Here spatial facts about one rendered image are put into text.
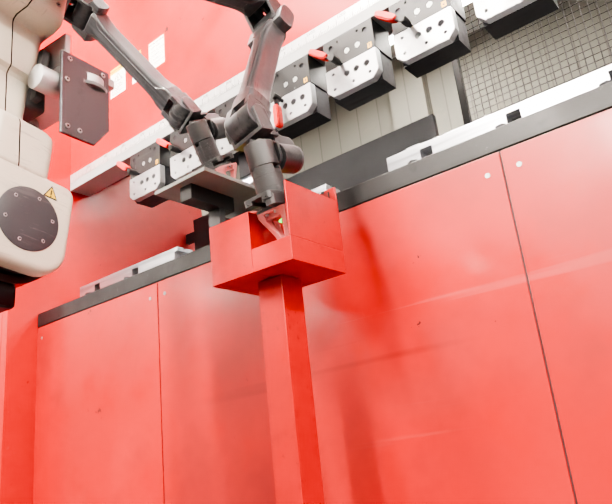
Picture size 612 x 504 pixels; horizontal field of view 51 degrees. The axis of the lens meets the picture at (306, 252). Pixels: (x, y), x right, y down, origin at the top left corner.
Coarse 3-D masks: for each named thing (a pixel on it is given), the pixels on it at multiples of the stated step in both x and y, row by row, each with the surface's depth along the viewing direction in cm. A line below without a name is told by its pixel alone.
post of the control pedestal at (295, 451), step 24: (264, 288) 120; (288, 288) 119; (264, 312) 119; (288, 312) 117; (264, 336) 118; (288, 336) 115; (264, 360) 117; (288, 360) 113; (288, 384) 112; (288, 408) 111; (312, 408) 114; (288, 432) 110; (312, 432) 113; (288, 456) 109; (312, 456) 111; (288, 480) 108; (312, 480) 109
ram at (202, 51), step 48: (144, 0) 223; (192, 0) 205; (288, 0) 177; (336, 0) 165; (384, 0) 155; (96, 48) 238; (144, 48) 218; (192, 48) 201; (240, 48) 186; (144, 96) 212; (192, 96) 196; (96, 144) 226; (144, 144) 207; (96, 192) 234
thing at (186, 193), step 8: (192, 184) 154; (184, 192) 155; (192, 192) 153; (200, 192) 156; (208, 192) 158; (216, 192) 160; (184, 200) 154; (192, 200) 154; (200, 200) 155; (208, 200) 157; (216, 200) 159; (224, 200) 162; (232, 200) 164; (200, 208) 159; (208, 208) 160; (216, 208) 160; (224, 208) 161; (232, 208) 163; (216, 216) 160; (224, 216) 160; (216, 224) 159
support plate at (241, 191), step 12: (204, 168) 149; (180, 180) 153; (192, 180) 153; (204, 180) 154; (216, 180) 154; (228, 180) 155; (240, 180) 158; (156, 192) 158; (168, 192) 158; (228, 192) 162; (240, 192) 162; (252, 192) 163; (240, 204) 170; (228, 216) 177
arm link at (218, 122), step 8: (184, 96) 166; (184, 104) 165; (192, 104) 166; (192, 112) 164; (200, 112) 167; (216, 120) 170; (224, 120) 172; (176, 128) 168; (184, 128) 168; (216, 128) 169; (224, 128) 171; (216, 136) 169; (224, 136) 173
